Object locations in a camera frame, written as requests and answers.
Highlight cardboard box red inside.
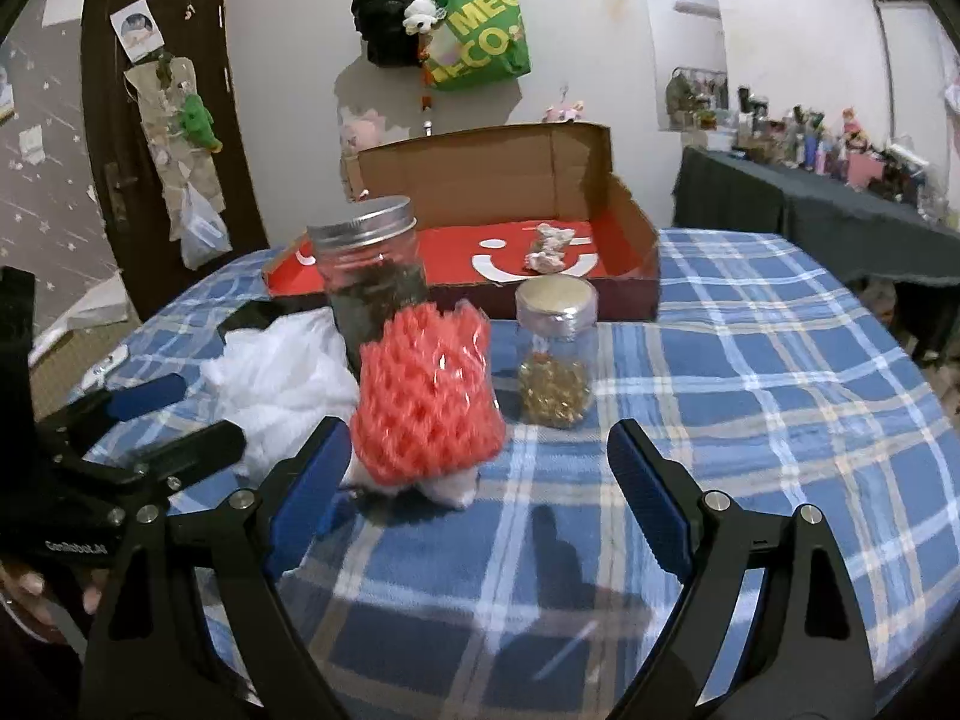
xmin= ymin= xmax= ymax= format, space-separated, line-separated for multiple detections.
xmin=261 ymin=122 xmax=661 ymax=323

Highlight black bag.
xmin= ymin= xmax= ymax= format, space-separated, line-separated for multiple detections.
xmin=351 ymin=0 xmax=425 ymax=68

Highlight white adhesive hook plate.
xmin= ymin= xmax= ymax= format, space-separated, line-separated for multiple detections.
xmin=79 ymin=349 xmax=130 ymax=391

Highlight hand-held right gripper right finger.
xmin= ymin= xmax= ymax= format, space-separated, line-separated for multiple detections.
xmin=606 ymin=418 xmax=878 ymax=720

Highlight pink plush toy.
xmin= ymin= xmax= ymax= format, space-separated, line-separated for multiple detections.
xmin=341 ymin=109 xmax=383 ymax=158

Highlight white cabinet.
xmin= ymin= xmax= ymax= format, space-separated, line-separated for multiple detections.
xmin=862 ymin=0 xmax=960 ymax=155

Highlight dark wooden door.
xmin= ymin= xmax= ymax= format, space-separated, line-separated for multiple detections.
xmin=81 ymin=0 xmax=271 ymax=278

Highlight blue plaid blanket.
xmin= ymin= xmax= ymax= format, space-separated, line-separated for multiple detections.
xmin=79 ymin=229 xmax=950 ymax=720

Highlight side table with bottles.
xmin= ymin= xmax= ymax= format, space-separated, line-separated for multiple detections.
xmin=731 ymin=86 xmax=960 ymax=226

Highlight green tote bag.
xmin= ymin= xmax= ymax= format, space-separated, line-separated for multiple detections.
xmin=427 ymin=0 xmax=532 ymax=93

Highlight side table dark cloth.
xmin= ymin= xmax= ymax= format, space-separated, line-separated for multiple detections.
xmin=671 ymin=146 xmax=960 ymax=361

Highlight large glass jar metal lid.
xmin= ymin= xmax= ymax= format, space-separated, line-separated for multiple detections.
xmin=306 ymin=196 xmax=430 ymax=376

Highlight small beige plush toy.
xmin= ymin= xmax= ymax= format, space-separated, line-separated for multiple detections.
xmin=525 ymin=223 xmax=575 ymax=272

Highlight white paper round print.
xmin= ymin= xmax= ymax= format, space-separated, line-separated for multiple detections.
xmin=110 ymin=1 xmax=162 ymax=61

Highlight clear plastic bag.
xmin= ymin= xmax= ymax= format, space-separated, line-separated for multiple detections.
xmin=180 ymin=184 xmax=232 ymax=271

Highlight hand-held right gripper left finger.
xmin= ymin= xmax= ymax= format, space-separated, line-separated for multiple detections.
xmin=79 ymin=414 xmax=353 ymax=720

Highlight white mesh pouf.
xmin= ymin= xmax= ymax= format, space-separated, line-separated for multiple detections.
xmin=199 ymin=307 xmax=361 ymax=477

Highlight small glass jar gold pieces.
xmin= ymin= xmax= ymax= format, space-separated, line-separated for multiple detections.
xmin=514 ymin=275 xmax=599 ymax=430

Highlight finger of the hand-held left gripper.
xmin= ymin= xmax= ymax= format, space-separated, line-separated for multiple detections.
xmin=79 ymin=420 xmax=248 ymax=492
xmin=34 ymin=372 xmax=188 ymax=442

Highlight green plush toy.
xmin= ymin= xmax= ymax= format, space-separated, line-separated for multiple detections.
xmin=180 ymin=94 xmax=224 ymax=152

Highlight panda plush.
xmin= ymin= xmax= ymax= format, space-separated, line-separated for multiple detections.
xmin=403 ymin=0 xmax=451 ymax=35

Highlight person's left hand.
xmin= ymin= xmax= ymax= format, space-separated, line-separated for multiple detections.
xmin=0 ymin=559 xmax=110 ymax=642

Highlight red foam net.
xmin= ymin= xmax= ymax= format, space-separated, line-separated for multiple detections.
xmin=358 ymin=300 xmax=507 ymax=487

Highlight beige hanging organizer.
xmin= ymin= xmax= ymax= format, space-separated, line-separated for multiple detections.
xmin=124 ymin=56 xmax=226 ymax=241

